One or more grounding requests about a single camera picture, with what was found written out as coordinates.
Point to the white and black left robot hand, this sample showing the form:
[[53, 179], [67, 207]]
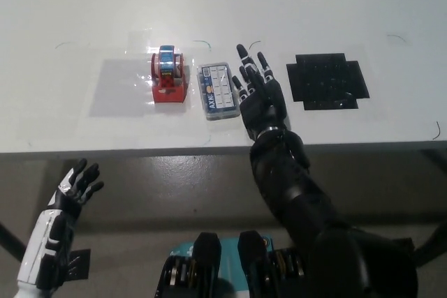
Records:
[[52, 235]]

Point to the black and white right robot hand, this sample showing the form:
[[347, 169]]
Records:
[[262, 102]]

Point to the clear plastic screw box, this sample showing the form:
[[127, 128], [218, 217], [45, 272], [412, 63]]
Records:
[[218, 90]]

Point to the black tape patch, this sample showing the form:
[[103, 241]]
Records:
[[324, 81]]

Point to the red tape dispenser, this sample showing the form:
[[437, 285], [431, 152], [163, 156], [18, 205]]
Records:
[[169, 81]]

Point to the black floor marker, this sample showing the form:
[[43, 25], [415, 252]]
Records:
[[78, 264]]

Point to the black table leg brace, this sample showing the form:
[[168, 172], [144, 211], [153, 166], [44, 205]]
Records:
[[12, 240]]

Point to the clear plastic film sheet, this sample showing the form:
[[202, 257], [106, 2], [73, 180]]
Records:
[[104, 130]]

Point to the black and teal robot torso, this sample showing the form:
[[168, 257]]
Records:
[[206, 270]]

